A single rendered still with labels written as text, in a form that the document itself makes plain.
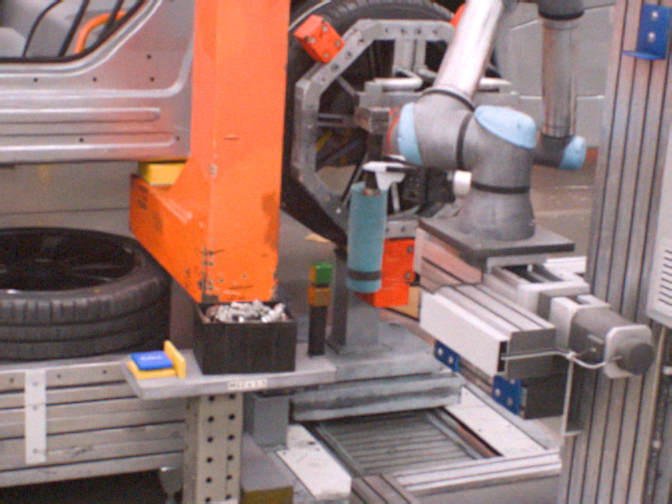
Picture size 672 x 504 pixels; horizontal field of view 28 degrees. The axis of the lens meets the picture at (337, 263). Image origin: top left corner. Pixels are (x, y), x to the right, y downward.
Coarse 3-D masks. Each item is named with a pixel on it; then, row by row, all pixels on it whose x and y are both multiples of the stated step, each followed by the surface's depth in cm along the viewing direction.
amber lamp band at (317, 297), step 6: (312, 288) 286; (330, 288) 287; (312, 294) 286; (318, 294) 285; (324, 294) 286; (330, 294) 286; (312, 300) 286; (318, 300) 286; (324, 300) 286; (330, 300) 287; (318, 306) 286
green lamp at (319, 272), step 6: (312, 264) 286; (318, 264) 285; (324, 264) 285; (330, 264) 286; (312, 270) 285; (318, 270) 284; (324, 270) 284; (330, 270) 285; (312, 276) 286; (318, 276) 284; (324, 276) 285; (330, 276) 285; (318, 282) 285; (324, 282) 285; (330, 282) 286
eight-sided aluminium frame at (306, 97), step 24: (360, 24) 324; (384, 24) 323; (408, 24) 325; (432, 24) 328; (360, 48) 322; (312, 72) 324; (336, 72) 322; (312, 96) 321; (312, 120) 323; (312, 144) 325; (312, 168) 326; (312, 192) 328; (336, 216) 333; (408, 216) 346; (432, 216) 344
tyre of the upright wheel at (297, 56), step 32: (320, 0) 340; (352, 0) 331; (384, 0) 330; (416, 0) 334; (288, 32) 334; (288, 64) 326; (288, 96) 327; (288, 128) 330; (288, 160) 332; (288, 192) 335; (320, 224) 341
